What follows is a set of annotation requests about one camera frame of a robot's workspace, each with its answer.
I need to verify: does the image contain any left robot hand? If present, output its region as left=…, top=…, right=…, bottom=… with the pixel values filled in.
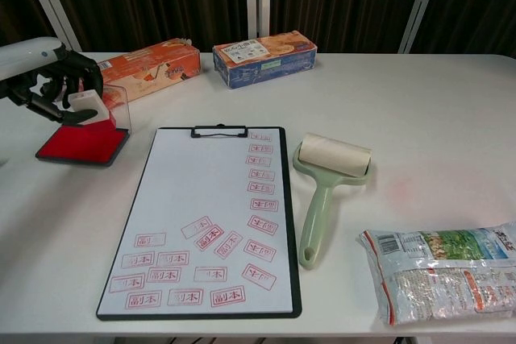
left=0, top=36, right=105, bottom=126

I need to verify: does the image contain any small red stamp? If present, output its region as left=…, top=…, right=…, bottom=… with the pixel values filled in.
left=67, top=89, right=119, bottom=130

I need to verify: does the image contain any red ink pad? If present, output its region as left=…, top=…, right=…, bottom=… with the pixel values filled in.
left=35, top=84, right=132, bottom=168

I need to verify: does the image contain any orange snack box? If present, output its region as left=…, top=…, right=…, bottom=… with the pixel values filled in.
left=96, top=37, right=202, bottom=106

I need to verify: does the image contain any black clipboard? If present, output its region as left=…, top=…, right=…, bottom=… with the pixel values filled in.
left=95, top=123, right=302, bottom=321

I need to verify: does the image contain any white stamped paper sheet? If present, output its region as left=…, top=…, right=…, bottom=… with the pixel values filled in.
left=98, top=128, right=294, bottom=316

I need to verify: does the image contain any blue biscuit box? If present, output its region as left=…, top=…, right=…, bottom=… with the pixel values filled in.
left=212, top=30, right=318, bottom=90

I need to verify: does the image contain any green lint roller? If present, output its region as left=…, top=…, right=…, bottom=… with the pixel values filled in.
left=292, top=132, right=372, bottom=271

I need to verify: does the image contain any silver snack bag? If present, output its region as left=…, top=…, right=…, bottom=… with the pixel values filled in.
left=357, top=221, right=516, bottom=327

